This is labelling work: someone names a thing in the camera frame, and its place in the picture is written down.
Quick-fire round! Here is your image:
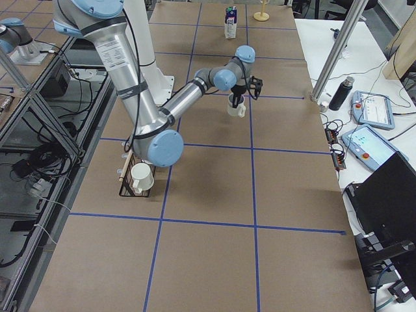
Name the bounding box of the black power strip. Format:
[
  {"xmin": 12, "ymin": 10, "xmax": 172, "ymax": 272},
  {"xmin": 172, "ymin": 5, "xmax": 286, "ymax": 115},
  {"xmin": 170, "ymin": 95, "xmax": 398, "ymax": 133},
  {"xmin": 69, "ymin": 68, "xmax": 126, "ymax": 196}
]
[{"xmin": 324, "ymin": 129, "xmax": 346, "ymax": 172}]

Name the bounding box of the wooden mug tree stand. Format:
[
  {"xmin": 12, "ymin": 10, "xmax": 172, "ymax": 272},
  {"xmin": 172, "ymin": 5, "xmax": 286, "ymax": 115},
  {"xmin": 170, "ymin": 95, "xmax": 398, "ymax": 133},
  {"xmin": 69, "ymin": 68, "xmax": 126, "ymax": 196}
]
[{"xmin": 253, "ymin": 0, "xmax": 270, "ymax": 21}]

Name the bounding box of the black wire cup rack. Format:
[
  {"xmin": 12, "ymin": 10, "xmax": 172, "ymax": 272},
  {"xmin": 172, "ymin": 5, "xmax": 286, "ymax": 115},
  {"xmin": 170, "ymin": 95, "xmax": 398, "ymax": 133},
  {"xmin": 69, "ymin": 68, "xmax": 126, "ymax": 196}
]
[{"xmin": 118, "ymin": 150, "xmax": 155, "ymax": 198}]

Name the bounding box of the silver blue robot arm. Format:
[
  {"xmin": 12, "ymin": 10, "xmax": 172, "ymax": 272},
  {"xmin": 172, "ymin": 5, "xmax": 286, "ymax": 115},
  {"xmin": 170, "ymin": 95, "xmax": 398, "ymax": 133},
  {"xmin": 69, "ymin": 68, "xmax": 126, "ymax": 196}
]
[{"xmin": 53, "ymin": 1, "xmax": 263, "ymax": 167}]

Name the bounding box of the blue white milk carton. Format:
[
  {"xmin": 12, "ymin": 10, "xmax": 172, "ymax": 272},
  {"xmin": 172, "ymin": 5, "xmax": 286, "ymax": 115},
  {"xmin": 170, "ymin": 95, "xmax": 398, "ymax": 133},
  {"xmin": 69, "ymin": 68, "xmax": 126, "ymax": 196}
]
[{"xmin": 224, "ymin": 6, "xmax": 237, "ymax": 39}]

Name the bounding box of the teach pendant tablet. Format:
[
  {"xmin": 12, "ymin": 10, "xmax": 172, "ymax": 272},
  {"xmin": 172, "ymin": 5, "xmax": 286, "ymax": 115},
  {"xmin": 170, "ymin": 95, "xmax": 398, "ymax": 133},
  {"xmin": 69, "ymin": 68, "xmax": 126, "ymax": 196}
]
[
  {"xmin": 351, "ymin": 90, "xmax": 395, "ymax": 130},
  {"xmin": 341, "ymin": 124, "xmax": 411, "ymax": 172}
]

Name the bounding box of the black laptop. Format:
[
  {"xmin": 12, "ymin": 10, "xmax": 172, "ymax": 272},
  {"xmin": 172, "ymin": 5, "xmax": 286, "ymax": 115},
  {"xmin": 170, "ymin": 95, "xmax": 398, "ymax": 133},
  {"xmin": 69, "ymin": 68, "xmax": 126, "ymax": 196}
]
[{"xmin": 344, "ymin": 151, "xmax": 416, "ymax": 241}]

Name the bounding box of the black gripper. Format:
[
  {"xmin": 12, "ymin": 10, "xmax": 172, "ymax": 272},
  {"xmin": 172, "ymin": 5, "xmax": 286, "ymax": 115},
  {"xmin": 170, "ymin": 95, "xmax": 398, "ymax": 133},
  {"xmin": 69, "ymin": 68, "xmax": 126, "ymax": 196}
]
[{"xmin": 231, "ymin": 84, "xmax": 247, "ymax": 109}]

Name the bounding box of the far teach pendant tablet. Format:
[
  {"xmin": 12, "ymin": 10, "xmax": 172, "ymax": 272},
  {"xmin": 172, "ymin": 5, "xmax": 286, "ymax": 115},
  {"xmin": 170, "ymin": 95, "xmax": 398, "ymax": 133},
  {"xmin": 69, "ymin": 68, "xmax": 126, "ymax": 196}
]
[{"xmin": 351, "ymin": 90, "xmax": 395, "ymax": 130}]

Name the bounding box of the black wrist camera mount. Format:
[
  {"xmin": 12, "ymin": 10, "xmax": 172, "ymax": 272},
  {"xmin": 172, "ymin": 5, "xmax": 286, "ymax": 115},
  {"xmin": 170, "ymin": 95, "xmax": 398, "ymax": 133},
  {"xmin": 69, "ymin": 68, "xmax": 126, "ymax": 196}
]
[{"xmin": 247, "ymin": 75, "xmax": 263, "ymax": 100}]

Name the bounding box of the white handled mug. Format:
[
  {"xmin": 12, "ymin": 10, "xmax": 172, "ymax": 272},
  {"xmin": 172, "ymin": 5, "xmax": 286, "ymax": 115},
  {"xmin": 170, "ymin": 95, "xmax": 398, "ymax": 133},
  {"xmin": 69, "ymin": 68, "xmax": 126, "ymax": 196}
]
[{"xmin": 227, "ymin": 94, "xmax": 246, "ymax": 118}]

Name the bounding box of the brown paper table cover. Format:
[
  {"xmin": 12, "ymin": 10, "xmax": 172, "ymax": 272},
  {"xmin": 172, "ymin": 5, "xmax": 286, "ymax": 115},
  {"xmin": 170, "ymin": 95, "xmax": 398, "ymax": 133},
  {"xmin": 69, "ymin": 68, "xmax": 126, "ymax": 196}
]
[{"xmin": 31, "ymin": 2, "xmax": 371, "ymax": 311}]

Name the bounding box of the white camera mast base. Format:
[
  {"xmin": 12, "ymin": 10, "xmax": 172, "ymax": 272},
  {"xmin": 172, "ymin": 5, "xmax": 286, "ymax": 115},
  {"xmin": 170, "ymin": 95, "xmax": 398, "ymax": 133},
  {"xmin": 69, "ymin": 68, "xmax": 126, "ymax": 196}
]
[{"xmin": 124, "ymin": 0, "xmax": 174, "ymax": 106}]

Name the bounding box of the near teach pendant tablet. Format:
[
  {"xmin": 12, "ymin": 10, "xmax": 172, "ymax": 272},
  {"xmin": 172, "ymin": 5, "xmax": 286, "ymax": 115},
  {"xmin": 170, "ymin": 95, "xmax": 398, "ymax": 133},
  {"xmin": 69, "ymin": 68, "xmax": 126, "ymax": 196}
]
[{"xmin": 341, "ymin": 124, "xmax": 411, "ymax": 172}]

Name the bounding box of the black water bottle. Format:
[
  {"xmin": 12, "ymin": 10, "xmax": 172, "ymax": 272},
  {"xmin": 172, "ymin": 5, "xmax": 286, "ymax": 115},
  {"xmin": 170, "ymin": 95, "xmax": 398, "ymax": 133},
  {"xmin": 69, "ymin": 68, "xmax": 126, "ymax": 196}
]
[{"xmin": 328, "ymin": 76, "xmax": 355, "ymax": 111}]

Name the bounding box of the aluminium frame post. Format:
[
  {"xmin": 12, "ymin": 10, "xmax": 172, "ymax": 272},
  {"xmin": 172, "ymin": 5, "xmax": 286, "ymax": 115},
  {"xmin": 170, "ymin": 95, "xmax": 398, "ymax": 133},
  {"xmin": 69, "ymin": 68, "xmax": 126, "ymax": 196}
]
[{"xmin": 310, "ymin": 0, "xmax": 373, "ymax": 102}]

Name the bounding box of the small silver cylinder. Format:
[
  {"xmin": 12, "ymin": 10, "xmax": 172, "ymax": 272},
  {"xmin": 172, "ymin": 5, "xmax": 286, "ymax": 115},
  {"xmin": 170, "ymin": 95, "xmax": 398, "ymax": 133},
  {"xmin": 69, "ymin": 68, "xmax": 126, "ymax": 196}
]
[{"xmin": 319, "ymin": 101, "xmax": 329, "ymax": 113}]

